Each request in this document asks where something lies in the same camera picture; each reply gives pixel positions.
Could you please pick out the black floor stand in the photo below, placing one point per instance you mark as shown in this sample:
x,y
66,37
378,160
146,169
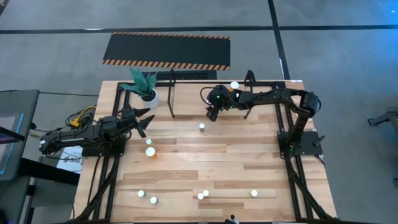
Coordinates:
x,y
382,118

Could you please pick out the white plant pot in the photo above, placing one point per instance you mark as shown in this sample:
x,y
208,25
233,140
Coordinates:
x,y
154,102

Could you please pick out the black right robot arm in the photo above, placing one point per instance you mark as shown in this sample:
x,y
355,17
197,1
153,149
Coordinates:
x,y
280,95

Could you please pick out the green snake plant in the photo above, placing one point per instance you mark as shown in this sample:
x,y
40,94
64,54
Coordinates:
x,y
140,82

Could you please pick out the small white-capped medicine bottle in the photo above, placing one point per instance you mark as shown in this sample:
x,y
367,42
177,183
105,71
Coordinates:
x,y
254,193

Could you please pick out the white printed paper sheet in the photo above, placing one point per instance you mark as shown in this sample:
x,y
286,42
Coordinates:
x,y
70,161

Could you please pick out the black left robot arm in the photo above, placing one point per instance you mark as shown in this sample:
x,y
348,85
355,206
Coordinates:
x,y
68,140

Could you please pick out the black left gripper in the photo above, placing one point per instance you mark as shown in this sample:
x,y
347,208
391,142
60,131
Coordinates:
x,y
127,124

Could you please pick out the tablet screen with blue edge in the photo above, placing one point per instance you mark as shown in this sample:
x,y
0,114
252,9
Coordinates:
x,y
7,123

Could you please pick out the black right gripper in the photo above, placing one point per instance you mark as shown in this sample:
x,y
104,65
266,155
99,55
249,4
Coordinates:
x,y
224,98

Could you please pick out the black hazard-striped floor mat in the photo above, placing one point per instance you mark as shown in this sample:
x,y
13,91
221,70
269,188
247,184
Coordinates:
x,y
168,49

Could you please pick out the large orange medicine bottle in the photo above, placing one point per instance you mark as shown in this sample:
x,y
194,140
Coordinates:
x,y
150,151
234,85

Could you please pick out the small yellow-green medicine bottle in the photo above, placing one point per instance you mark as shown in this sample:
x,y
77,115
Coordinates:
x,y
149,141

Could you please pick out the wooden shelf with black frame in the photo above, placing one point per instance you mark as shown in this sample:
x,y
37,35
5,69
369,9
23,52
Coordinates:
x,y
186,99

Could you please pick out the black textured floor mat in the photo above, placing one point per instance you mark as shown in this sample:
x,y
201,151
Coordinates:
x,y
192,75

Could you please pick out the tall pink medicine bottle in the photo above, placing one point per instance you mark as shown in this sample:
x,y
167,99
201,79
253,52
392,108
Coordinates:
x,y
205,193
200,196

